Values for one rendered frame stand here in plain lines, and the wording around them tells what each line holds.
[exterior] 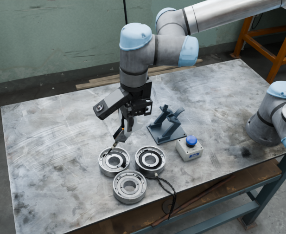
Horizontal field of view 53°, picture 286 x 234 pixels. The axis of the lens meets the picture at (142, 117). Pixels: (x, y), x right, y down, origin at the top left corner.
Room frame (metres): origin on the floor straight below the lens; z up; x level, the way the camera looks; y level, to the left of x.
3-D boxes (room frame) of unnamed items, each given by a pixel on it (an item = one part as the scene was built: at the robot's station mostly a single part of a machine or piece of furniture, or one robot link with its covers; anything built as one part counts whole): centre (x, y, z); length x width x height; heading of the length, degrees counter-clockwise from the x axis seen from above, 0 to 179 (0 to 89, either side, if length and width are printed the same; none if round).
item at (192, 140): (0.67, -0.18, 0.85); 0.04 x 0.04 x 0.05
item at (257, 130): (0.82, -0.49, 0.85); 0.15 x 0.15 x 0.10
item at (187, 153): (0.68, -0.18, 0.82); 0.08 x 0.07 x 0.05; 118
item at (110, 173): (0.58, 0.08, 0.82); 0.10 x 0.10 x 0.04
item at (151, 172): (0.60, -0.04, 0.82); 0.10 x 0.10 x 0.04
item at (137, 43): (0.63, 0.03, 1.23); 0.09 x 0.08 x 0.11; 96
